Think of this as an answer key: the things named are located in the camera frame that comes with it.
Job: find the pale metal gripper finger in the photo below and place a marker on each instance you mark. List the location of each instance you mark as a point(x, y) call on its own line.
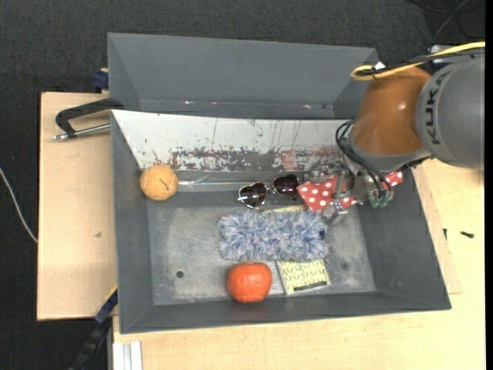
point(336, 214)
point(338, 187)

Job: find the red white-dotted cloth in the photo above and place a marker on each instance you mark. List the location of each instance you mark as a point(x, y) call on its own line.
point(316, 195)

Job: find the pale yellow packet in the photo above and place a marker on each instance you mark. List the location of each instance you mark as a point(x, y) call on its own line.
point(287, 209)

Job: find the yellow patterned box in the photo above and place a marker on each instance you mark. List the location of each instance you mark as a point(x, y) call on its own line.
point(304, 275)

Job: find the blue and white fluffy cloth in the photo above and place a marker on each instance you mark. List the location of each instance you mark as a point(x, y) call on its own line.
point(269, 235)

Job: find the heart-shaped sunglasses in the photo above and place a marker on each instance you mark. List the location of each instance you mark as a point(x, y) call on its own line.
point(254, 196)

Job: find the red-orange toy fruit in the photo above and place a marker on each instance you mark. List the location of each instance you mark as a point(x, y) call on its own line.
point(249, 281)

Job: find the small black screw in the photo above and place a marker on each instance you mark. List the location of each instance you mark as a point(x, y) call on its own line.
point(467, 234)

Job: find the grey metal bin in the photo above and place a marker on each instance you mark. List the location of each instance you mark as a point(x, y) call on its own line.
point(192, 245)

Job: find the orange ball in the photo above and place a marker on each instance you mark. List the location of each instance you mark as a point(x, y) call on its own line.
point(158, 182)

